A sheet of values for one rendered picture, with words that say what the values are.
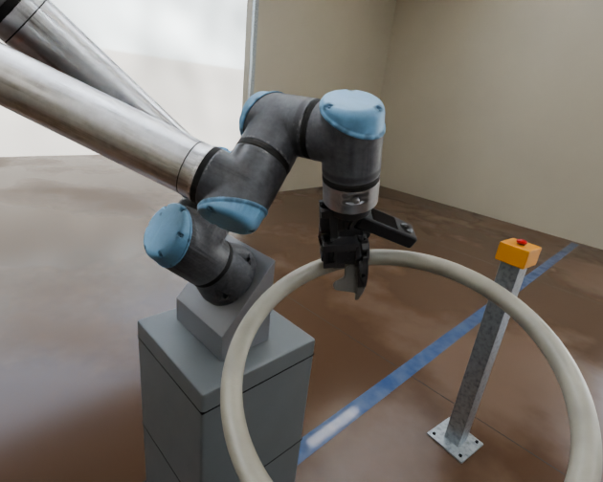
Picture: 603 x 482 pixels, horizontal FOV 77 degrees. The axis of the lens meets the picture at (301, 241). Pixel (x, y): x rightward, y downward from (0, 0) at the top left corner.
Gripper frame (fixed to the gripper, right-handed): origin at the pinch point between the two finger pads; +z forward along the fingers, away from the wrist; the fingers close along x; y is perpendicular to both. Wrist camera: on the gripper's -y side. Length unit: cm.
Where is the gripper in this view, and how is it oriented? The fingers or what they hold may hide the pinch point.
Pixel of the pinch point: (358, 284)
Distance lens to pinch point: 77.1
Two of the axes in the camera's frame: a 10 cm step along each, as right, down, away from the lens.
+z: 0.5, 7.7, 6.4
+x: 0.7, 6.3, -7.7
